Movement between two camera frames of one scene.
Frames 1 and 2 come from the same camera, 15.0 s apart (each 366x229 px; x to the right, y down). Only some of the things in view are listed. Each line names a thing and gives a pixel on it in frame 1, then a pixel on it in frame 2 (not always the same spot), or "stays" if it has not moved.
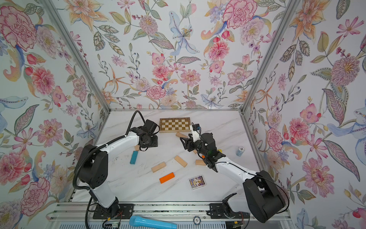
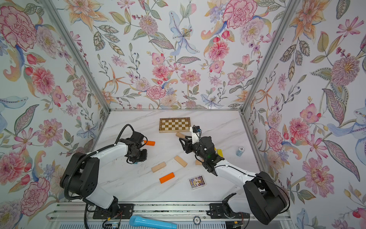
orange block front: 167,177 stays
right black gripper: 190,143 stays
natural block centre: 180,161 stays
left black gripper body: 152,141 → 139,155
